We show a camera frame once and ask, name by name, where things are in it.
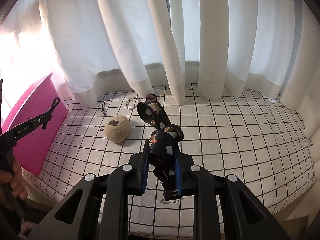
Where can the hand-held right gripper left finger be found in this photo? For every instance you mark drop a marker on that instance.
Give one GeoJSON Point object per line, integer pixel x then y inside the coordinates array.
{"type": "Point", "coordinates": [145, 170]}

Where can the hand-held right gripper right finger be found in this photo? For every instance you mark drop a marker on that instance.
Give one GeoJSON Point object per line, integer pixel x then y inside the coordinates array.
{"type": "Point", "coordinates": [178, 177]}

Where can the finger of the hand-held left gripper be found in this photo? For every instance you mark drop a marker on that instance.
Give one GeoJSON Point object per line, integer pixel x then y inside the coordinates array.
{"type": "Point", "coordinates": [40, 120]}

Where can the pink storage box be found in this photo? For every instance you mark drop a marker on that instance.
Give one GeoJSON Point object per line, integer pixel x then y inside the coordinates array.
{"type": "Point", "coordinates": [37, 135]}

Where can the person's left hand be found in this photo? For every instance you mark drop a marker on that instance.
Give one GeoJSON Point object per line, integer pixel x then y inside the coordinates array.
{"type": "Point", "coordinates": [16, 180]}

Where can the white black-grid tablecloth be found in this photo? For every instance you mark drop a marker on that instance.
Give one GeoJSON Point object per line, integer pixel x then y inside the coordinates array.
{"type": "Point", "coordinates": [225, 142]}

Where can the pink fuzzy cloth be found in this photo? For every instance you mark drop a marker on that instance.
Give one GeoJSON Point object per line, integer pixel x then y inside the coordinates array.
{"type": "Point", "coordinates": [26, 228]}

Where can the white curtain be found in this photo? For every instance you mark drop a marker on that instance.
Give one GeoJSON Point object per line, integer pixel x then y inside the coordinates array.
{"type": "Point", "coordinates": [175, 42]}

